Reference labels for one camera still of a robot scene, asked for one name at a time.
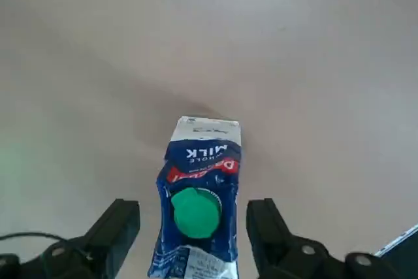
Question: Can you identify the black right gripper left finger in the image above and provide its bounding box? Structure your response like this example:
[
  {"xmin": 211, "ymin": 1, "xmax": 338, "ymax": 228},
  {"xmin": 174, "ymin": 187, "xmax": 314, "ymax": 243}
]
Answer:
[{"xmin": 0, "ymin": 198, "xmax": 141, "ymax": 279}]

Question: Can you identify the thin black cable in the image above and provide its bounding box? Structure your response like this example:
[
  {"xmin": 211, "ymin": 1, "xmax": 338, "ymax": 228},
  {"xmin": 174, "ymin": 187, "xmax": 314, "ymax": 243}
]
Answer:
[{"xmin": 0, "ymin": 232, "xmax": 91, "ymax": 260}]

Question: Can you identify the blue white milk carton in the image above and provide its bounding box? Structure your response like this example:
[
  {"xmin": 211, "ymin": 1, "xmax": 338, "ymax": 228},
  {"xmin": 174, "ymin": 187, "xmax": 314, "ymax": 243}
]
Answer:
[{"xmin": 146, "ymin": 115, "xmax": 244, "ymax": 279}]

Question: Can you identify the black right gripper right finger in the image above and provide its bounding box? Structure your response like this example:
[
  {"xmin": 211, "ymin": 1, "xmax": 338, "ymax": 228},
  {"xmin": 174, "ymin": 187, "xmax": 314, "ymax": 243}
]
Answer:
[{"xmin": 246, "ymin": 197, "xmax": 404, "ymax": 279}]

